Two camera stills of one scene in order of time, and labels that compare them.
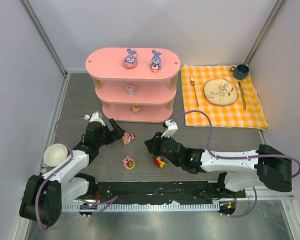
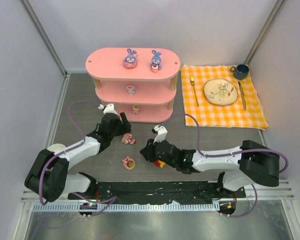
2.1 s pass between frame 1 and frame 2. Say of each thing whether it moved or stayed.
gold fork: stayed
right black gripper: moved
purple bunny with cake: stayed
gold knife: stayed
